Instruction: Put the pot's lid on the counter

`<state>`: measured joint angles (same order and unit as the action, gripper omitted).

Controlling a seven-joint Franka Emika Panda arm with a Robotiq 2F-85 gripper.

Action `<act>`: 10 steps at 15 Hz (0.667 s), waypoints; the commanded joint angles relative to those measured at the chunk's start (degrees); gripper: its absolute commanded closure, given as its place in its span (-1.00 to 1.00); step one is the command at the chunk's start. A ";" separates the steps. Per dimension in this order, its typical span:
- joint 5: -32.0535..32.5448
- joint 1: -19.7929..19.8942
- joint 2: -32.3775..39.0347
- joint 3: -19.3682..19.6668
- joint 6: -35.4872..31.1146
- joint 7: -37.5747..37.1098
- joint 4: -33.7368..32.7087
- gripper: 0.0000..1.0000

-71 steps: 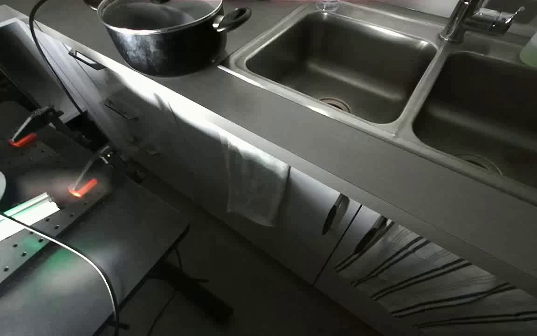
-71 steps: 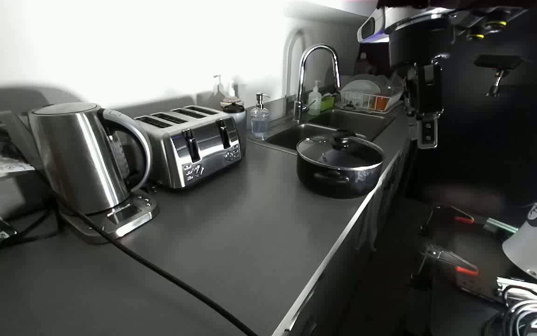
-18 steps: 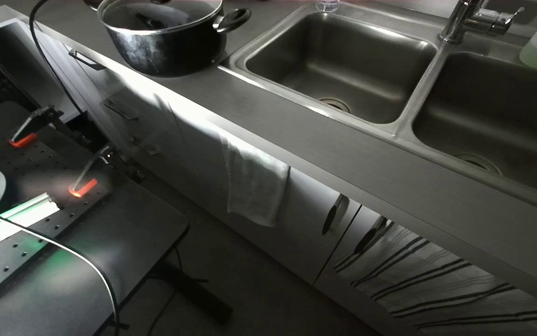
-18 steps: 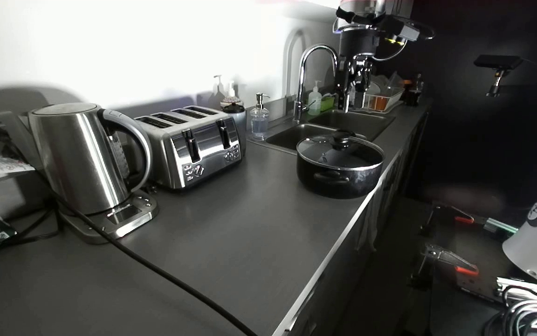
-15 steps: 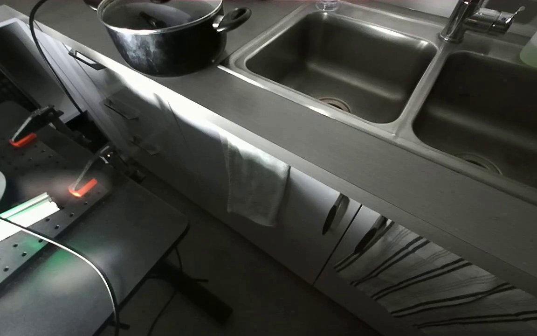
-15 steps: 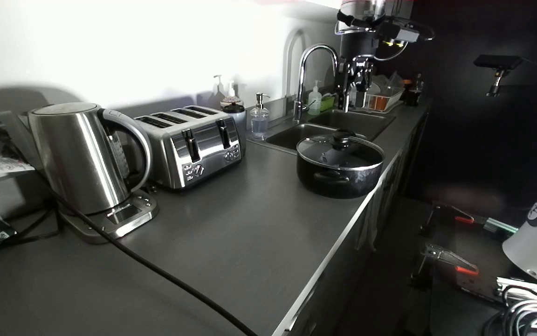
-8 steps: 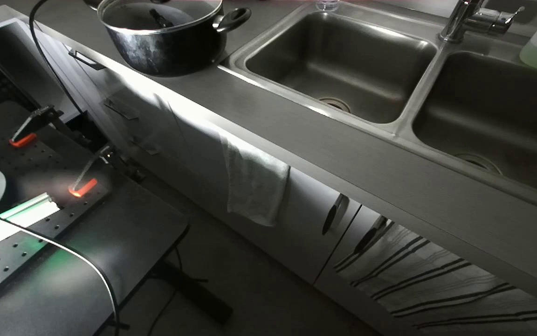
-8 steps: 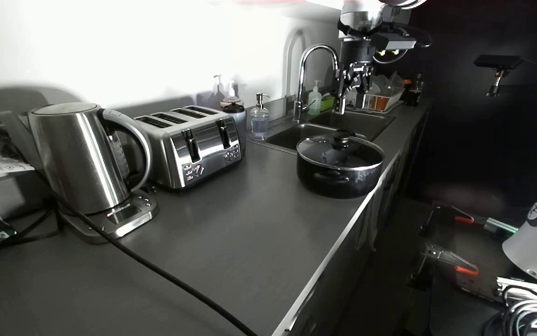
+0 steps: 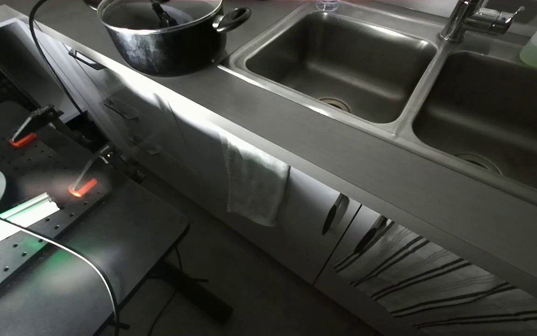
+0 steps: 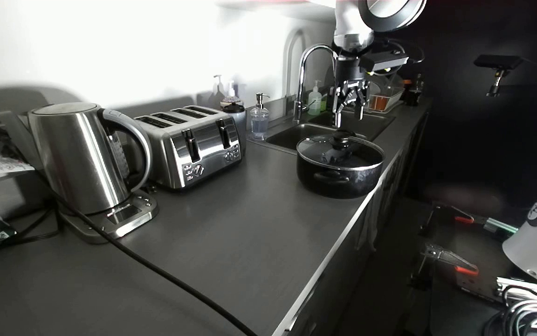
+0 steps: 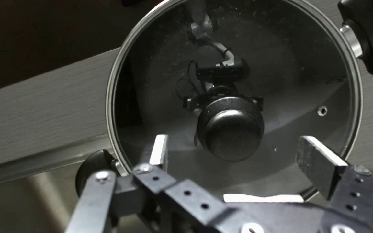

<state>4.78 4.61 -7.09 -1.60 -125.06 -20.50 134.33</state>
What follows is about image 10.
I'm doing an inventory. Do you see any red-handled clamp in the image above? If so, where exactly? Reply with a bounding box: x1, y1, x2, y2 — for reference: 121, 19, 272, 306
420, 241, 502, 303
433, 200, 522, 237

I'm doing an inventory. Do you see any stainless steel electric kettle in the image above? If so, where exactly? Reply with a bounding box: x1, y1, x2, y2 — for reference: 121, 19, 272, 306
28, 101, 155, 217

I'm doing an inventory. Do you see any stainless steel four-slot toaster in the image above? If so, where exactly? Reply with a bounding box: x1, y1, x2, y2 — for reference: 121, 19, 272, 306
132, 103, 246, 193

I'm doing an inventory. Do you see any steel kettle base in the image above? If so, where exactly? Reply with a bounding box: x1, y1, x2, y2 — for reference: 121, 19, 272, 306
56, 189, 158, 243

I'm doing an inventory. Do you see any dark small bottle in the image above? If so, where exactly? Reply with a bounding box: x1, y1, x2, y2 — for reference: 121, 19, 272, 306
403, 73, 425, 109

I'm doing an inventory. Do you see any black cooking pot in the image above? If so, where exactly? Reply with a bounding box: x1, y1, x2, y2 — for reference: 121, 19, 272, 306
295, 150, 386, 200

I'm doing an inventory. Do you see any glass pot lid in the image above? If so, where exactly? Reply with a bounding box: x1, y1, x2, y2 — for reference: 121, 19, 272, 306
295, 131, 386, 172

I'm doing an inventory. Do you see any dark lidded jar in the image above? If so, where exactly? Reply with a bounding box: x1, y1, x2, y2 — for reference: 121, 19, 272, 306
220, 99, 250, 137

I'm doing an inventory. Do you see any dish rack with dishes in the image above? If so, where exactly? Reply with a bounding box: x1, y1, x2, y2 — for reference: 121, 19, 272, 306
367, 69, 412, 118

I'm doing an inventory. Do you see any green dish soap bottle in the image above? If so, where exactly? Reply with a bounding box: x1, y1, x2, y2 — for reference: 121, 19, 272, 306
306, 81, 324, 122

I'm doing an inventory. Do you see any clear pump soap bottle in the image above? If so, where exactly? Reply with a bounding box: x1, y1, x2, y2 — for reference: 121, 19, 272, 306
248, 92, 272, 142

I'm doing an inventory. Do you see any white cable bundle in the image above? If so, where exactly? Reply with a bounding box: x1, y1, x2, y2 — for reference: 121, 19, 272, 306
492, 275, 537, 336

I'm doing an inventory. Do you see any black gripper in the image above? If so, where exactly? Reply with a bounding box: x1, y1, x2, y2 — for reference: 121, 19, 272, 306
330, 54, 371, 131

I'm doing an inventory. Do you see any black camera on stand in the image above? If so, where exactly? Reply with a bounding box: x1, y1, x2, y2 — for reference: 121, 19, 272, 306
472, 53, 524, 99

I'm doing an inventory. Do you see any steel kitchen sink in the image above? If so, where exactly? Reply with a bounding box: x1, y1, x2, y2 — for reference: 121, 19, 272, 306
265, 105, 408, 152

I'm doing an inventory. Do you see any clear spray bottle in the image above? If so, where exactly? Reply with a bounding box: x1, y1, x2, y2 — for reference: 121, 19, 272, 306
209, 73, 231, 109

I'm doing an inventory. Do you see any chrome gooseneck faucet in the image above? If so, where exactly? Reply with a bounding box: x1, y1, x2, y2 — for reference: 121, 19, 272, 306
291, 43, 343, 124

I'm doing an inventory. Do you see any grey chair back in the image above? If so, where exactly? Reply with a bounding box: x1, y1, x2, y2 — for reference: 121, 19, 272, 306
0, 84, 84, 118

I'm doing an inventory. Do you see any black power cable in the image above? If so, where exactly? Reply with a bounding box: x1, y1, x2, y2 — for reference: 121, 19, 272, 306
62, 204, 259, 336

